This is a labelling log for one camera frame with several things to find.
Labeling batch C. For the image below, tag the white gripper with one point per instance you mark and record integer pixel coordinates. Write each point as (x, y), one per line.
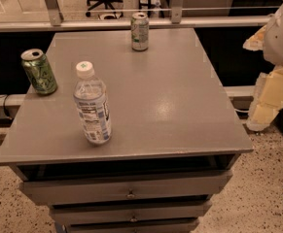
(267, 99)

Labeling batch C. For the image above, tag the clear plastic water bottle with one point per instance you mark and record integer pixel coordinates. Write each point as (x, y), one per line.
(91, 101)

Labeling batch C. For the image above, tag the grey drawer cabinet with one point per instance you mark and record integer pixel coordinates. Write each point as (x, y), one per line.
(169, 114)

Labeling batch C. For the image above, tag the top grey drawer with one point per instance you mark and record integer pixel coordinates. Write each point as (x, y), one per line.
(68, 192)

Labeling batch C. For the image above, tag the grey drawer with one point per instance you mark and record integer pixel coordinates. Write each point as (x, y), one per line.
(134, 212)
(180, 225)
(68, 192)

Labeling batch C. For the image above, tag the white green soda can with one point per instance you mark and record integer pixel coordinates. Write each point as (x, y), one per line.
(139, 31)

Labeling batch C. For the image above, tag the middle grey drawer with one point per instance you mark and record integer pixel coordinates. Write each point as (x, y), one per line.
(134, 212)

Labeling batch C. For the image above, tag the black office chair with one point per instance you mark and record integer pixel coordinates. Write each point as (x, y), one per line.
(92, 4)

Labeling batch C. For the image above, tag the bottom grey drawer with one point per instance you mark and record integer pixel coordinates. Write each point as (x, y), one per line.
(180, 225)

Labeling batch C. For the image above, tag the grey metal railing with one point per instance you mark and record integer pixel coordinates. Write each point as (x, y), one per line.
(64, 15)

